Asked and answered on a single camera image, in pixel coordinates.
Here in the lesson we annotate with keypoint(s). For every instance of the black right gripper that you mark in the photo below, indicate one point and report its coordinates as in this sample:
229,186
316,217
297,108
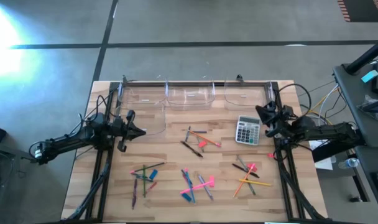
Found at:
282,123

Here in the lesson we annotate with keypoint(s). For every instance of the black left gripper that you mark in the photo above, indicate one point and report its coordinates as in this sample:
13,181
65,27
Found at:
120,130

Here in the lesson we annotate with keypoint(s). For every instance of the blue eraser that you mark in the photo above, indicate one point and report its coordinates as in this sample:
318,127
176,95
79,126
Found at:
186,197
153,174

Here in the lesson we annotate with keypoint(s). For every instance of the slim blue grey pen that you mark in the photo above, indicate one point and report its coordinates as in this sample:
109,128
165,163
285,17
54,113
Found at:
187,133

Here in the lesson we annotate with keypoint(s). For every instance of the black pen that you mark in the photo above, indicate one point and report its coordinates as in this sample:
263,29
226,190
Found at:
238,167
192,149

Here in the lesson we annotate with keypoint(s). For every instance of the dark blue pen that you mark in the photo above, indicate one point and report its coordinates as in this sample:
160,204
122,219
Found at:
199,131

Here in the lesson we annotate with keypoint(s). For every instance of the yellow pencil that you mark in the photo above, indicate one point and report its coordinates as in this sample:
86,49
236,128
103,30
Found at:
260,183

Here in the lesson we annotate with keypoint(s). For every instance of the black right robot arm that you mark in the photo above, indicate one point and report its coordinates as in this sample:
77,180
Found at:
329,132

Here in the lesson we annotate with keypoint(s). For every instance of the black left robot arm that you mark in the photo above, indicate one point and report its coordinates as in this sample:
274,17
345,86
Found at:
64,140

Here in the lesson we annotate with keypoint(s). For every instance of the clear plastic bin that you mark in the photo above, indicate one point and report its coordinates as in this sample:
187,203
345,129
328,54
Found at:
190,93
153,118
245,93
142,93

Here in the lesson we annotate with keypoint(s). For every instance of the grey desk calculator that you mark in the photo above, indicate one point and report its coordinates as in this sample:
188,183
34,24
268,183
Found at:
248,130

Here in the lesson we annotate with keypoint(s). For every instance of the pink tape piece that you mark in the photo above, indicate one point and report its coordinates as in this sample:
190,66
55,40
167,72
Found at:
270,155

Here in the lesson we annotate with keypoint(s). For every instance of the dark blue crayon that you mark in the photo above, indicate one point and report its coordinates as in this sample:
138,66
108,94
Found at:
182,172

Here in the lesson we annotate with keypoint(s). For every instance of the purple crayon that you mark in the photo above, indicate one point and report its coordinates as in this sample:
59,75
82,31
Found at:
134,194

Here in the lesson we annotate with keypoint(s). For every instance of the white paper sheet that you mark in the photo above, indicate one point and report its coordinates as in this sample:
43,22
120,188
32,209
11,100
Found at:
324,163

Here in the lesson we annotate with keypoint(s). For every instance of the black desk beam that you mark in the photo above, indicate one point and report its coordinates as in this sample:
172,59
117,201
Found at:
332,153

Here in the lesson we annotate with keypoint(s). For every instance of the grey green pencil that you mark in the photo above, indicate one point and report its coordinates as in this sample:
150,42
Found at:
252,190

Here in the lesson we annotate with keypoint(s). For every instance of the grey desk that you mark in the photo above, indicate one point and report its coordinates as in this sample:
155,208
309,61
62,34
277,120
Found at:
367,186
353,93

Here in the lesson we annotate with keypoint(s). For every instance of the clear grey ballpoint pen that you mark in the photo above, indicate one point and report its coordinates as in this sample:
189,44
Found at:
207,191

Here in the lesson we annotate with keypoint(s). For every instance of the clear water bottle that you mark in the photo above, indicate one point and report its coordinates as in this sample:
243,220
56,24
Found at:
349,163

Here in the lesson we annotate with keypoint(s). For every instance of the blue sticky note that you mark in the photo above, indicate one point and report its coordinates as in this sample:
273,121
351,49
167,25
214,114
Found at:
370,76

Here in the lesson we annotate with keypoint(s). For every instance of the dark tablet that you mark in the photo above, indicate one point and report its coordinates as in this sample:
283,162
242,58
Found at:
377,106

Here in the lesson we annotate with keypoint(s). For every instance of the black pole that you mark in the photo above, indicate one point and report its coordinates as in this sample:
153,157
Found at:
367,56

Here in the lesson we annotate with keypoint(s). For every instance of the small black floor object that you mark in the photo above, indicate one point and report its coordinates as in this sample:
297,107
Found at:
355,198

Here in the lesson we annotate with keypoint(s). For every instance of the grey metal stand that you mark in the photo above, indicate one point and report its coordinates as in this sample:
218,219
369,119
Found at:
8,151

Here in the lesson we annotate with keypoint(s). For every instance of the black frame clamp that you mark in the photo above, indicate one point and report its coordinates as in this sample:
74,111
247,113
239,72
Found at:
238,77
124,78

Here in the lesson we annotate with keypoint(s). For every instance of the black aluminium table frame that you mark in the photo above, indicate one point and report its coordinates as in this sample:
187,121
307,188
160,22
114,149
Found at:
220,84

